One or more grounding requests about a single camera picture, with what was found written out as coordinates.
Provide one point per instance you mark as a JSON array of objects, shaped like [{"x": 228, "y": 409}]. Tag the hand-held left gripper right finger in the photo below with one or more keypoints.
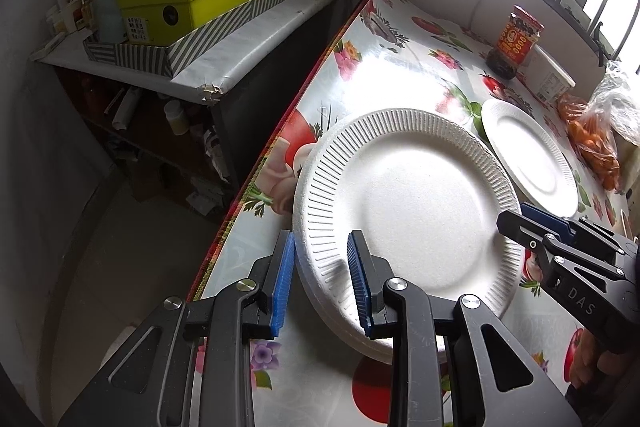
[{"x": 357, "y": 287}]

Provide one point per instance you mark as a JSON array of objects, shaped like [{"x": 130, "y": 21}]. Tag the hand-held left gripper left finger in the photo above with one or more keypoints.
[{"x": 282, "y": 287}]

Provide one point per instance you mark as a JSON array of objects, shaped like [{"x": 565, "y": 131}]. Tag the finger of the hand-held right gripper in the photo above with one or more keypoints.
[
  {"x": 547, "y": 217},
  {"x": 520, "y": 229}
]

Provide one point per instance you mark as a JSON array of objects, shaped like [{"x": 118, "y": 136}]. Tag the small white paper plate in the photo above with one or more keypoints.
[{"x": 530, "y": 152}]

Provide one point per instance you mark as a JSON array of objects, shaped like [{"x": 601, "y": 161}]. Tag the stack of white paper plates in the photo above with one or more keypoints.
[{"x": 415, "y": 197}]

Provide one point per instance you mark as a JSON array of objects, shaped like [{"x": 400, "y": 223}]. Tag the plastic bag of oranges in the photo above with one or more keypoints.
[{"x": 595, "y": 142}]

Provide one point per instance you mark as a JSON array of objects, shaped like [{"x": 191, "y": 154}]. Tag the white plastic tub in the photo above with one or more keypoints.
[{"x": 545, "y": 77}]

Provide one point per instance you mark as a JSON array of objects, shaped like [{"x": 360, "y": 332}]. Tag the red label sauce jar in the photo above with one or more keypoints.
[{"x": 515, "y": 42}]

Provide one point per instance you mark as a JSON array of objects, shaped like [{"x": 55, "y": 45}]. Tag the small white bottle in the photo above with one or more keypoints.
[{"x": 176, "y": 117}]

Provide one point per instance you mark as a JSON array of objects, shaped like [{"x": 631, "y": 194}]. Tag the fruit and flower print tablecloth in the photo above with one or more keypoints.
[{"x": 390, "y": 72}]

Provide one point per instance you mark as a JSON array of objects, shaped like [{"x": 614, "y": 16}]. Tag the striped cardboard box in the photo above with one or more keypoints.
[{"x": 200, "y": 44}]

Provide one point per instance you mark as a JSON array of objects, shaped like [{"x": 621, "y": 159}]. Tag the dark shelf cabinet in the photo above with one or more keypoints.
[{"x": 280, "y": 22}]

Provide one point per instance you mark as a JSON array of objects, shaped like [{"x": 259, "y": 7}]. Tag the pale blue plastic container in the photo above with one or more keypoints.
[{"x": 107, "y": 14}]

